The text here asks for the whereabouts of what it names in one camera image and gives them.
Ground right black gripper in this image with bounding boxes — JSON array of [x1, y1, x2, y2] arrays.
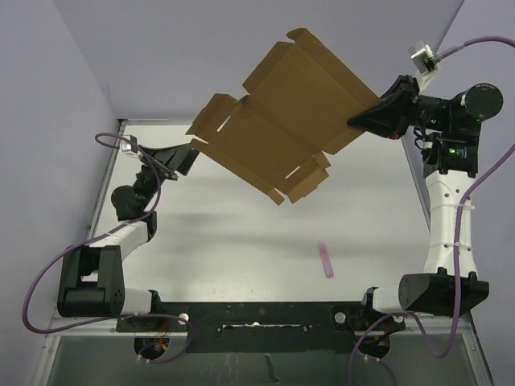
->
[[347, 75, 454, 141]]

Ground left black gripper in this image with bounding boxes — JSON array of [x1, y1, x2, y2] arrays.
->
[[134, 143, 200, 211]]

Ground brown cardboard box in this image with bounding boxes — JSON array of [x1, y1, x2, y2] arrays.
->
[[187, 28, 379, 204]]

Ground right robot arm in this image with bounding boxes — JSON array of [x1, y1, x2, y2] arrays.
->
[[348, 76, 504, 329]]

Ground pink purple marker pen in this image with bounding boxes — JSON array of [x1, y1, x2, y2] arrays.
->
[[317, 241, 334, 278]]

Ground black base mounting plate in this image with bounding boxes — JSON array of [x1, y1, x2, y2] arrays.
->
[[116, 302, 406, 355]]

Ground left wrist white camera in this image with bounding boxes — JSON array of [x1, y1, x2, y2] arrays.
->
[[119, 135, 139, 158]]

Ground wrist white camera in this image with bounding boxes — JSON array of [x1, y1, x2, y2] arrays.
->
[[409, 42, 440, 93], [119, 135, 139, 158]]

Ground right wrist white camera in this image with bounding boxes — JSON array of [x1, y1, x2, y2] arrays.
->
[[409, 42, 440, 93]]

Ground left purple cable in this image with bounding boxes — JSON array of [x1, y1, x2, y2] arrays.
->
[[22, 132, 194, 335]]

